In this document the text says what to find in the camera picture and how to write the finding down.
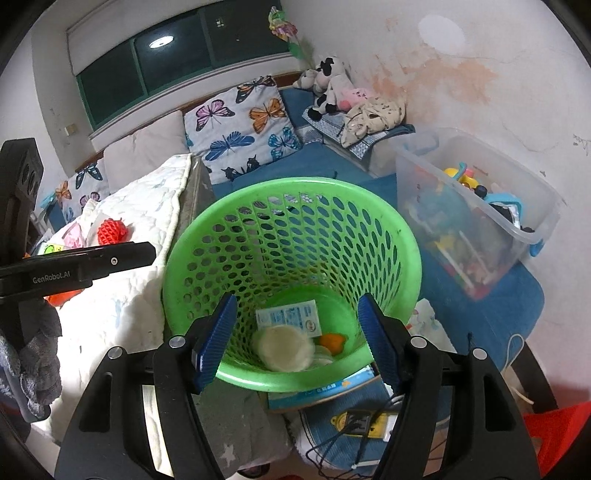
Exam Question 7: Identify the orange snack packet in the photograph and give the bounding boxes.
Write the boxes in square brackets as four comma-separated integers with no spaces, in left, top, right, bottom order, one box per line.
[44,288,93,308]

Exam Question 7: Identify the beige spotted cloth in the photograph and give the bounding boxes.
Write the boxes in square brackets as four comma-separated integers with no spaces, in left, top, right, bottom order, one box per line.
[341,95,407,148]

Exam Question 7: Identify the large butterfly print pillow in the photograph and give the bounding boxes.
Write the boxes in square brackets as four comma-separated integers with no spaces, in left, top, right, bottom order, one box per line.
[184,75,303,185]

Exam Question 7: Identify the orange peel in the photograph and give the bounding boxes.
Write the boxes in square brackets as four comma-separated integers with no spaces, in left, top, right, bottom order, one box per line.
[320,333,347,356]

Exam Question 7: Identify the colourful pinwheel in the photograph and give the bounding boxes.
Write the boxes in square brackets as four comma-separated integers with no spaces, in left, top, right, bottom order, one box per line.
[269,7,315,63]

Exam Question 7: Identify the white cable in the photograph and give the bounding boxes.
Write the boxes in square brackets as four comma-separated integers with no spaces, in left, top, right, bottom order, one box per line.
[503,332,536,407]

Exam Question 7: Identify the blue cover book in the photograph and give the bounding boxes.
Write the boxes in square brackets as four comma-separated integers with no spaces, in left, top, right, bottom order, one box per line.
[267,364,384,412]

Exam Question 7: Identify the blue checked folded blanket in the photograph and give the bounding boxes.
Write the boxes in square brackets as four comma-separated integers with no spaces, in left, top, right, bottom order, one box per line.
[302,108,416,160]

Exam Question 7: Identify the red foam fruit net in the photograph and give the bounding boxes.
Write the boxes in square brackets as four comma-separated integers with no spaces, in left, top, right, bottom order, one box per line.
[98,218,134,245]

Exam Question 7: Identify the blue mattress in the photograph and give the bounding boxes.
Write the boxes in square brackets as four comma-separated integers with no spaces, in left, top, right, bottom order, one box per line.
[212,85,416,195]

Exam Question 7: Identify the black white cow plush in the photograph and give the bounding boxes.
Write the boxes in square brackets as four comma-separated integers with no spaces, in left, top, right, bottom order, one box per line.
[308,56,354,121]

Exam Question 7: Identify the blue white milk carton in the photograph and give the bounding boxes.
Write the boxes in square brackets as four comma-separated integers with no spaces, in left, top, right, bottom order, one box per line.
[255,300,322,335]

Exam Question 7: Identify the green plastic mesh basket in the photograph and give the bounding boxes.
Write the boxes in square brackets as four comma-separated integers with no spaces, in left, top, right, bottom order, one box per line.
[161,176,423,394]

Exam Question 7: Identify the small butterfly print pillow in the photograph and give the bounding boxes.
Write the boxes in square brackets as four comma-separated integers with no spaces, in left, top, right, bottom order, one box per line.
[53,159,112,222]

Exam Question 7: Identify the white quilted printed blanket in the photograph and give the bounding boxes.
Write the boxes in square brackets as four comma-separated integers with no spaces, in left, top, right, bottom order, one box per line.
[46,154,204,472]

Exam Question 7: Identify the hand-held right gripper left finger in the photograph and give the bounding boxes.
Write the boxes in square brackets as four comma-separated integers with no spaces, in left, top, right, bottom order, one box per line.
[60,293,238,480]

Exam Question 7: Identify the black cable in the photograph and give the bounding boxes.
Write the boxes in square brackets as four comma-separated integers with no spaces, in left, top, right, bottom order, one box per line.
[305,392,416,476]

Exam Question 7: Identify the clear plastic storage box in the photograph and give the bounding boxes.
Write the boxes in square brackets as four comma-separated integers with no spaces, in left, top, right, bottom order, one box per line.
[394,128,568,302]

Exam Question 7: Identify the person's left hand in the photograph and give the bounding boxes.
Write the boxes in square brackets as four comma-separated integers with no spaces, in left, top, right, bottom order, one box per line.
[0,300,63,422]

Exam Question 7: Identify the grey pillow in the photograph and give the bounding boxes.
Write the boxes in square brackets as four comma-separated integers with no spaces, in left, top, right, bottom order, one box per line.
[102,110,192,188]

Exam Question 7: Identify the yellow black packet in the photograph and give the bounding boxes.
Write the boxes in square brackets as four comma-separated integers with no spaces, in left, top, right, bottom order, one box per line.
[330,410,402,439]

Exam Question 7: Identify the pink plush toy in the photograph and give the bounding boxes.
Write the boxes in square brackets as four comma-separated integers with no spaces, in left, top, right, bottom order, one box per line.
[339,88,375,112]

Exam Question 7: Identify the pile of colourful toys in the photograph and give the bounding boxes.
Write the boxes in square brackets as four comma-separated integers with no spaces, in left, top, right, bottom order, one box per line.
[406,161,536,296]

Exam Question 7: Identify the white printed cloth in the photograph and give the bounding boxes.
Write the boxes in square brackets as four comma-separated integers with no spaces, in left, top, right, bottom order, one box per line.
[406,298,458,356]

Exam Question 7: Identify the dark window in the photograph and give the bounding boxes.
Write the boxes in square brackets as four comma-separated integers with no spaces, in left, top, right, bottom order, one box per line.
[76,0,278,132]

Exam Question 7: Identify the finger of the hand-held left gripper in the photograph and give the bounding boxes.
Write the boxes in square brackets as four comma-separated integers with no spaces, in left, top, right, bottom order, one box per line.
[88,241,157,284]

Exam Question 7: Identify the blue floor mat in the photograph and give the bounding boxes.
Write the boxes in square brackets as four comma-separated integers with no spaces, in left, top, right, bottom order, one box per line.
[277,258,546,467]

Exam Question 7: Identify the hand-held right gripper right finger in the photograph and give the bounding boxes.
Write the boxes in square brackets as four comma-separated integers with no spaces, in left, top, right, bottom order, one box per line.
[358,293,541,480]

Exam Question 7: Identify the pink snack packet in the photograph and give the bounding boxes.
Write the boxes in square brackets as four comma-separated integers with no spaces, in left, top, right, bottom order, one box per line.
[62,223,88,250]

